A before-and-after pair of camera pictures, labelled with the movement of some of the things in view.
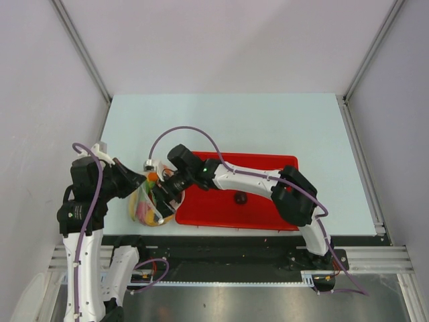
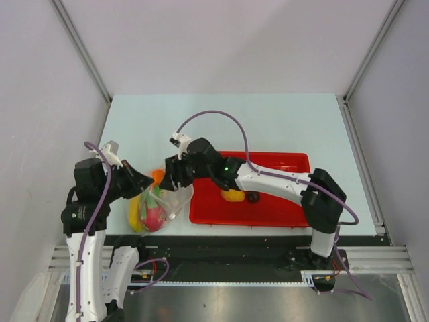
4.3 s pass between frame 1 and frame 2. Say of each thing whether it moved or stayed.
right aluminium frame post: stayed
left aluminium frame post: stayed
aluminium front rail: stayed
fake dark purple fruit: moved
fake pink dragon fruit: moved
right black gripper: moved
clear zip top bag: moved
